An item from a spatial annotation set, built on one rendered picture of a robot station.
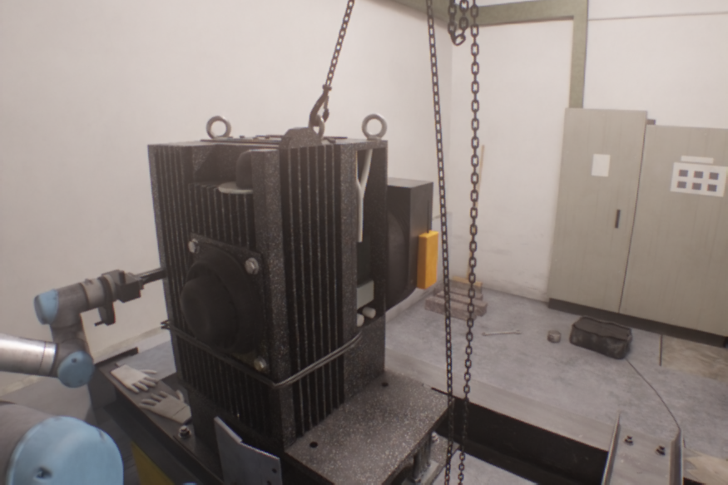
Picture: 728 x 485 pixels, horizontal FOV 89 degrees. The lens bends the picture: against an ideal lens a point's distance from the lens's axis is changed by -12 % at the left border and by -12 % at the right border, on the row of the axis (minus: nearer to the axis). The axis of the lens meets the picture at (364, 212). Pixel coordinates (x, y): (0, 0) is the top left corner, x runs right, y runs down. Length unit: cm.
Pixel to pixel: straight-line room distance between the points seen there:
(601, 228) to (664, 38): 154
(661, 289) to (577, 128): 142
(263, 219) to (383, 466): 63
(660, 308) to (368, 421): 303
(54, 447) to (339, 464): 72
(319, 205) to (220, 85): 133
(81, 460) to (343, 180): 75
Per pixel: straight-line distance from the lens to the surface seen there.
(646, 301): 387
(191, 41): 214
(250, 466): 95
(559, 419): 169
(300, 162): 92
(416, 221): 117
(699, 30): 391
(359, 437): 115
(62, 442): 51
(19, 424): 55
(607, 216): 370
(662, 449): 167
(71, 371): 108
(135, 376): 194
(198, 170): 109
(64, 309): 117
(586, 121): 364
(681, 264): 376
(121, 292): 118
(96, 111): 192
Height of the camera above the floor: 168
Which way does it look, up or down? 13 degrees down
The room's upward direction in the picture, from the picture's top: straight up
